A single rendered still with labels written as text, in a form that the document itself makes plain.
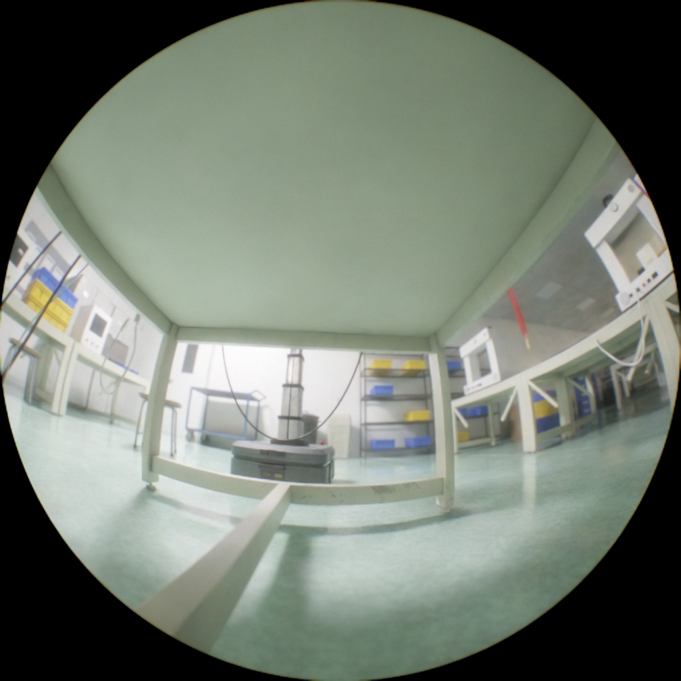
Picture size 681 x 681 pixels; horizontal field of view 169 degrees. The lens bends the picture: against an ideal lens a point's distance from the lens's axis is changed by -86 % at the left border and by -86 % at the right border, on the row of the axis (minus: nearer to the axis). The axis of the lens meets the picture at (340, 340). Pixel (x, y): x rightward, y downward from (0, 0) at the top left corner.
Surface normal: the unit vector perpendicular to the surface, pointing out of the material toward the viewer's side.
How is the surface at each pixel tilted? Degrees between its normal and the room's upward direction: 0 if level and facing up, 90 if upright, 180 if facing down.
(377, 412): 90
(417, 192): 180
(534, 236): 90
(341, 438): 94
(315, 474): 90
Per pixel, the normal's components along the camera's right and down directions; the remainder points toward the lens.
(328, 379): 0.07, -0.40
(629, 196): -1.00, -0.04
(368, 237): -0.01, 0.91
